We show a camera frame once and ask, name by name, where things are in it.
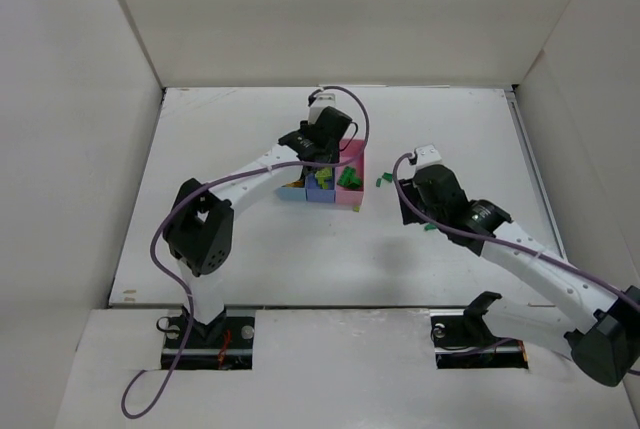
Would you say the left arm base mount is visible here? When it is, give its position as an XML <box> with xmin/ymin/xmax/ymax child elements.
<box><xmin>156</xmin><ymin>310</ymin><xmax>256</xmax><ymax>371</ymax></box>

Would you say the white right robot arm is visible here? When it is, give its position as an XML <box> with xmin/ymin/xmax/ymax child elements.
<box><xmin>393</xmin><ymin>164</ymin><xmax>639</xmax><ymax>387</ymax></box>

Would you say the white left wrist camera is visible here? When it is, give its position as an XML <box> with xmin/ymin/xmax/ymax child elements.
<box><xmin>307</xmin><ymin>91</ymin><xmax>336</xmax><ymax>124</ymax></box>

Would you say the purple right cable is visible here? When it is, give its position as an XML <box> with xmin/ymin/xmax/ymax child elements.
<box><xmin>391</xmin><ymin>150</ymin><xmax>640</xmax><ymax>375</ymax></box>

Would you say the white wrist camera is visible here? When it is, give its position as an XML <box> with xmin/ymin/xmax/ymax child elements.
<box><xmin>307</xmin><ymin>91</ymin><xmax>336</xmax><ymax>124</ymax></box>
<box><xmin>409</xmin><ymin>144</ymin><xmax>442</xmax><ymax>169</ymax></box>

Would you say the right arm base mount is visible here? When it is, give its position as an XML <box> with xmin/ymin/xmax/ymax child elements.
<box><xmin>430</xmin><ymin>291</ymin><xmax>529</xmax><ymax>370</ymax></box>

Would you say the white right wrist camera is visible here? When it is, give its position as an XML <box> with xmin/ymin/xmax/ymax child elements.
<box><xmin>409</xmin><ymin>144</ymin><xmax>442</xmax><ymax>169</ymax></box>

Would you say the pale green curved brick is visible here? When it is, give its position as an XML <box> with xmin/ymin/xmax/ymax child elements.
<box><xmin>314</xmin><ymin>167</ymin><xmax>333</xmax><ymax>189</ymax></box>

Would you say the dark green plate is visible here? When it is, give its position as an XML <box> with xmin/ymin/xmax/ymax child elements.
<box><xmin>337</xmin><ymin>166</ymin><xmax>359</xmax><ymax>188</ymax></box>

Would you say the purple blue container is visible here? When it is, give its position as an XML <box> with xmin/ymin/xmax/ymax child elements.
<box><xmin>305</xmin><ymin>170</ymin><xmax>336</xmax><ymax>204</ymax></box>

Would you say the dark green heart brick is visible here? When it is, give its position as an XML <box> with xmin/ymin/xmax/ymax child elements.
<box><xmin>349</xmin><ymin>178</ymin><xmax>363</xmax><ymax>190</ymax></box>

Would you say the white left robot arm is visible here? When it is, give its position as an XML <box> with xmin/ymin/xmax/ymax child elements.
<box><xmin>163</xmin><ymin>106</ymin><xmax>352</xmax><ymax>339</ymax></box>

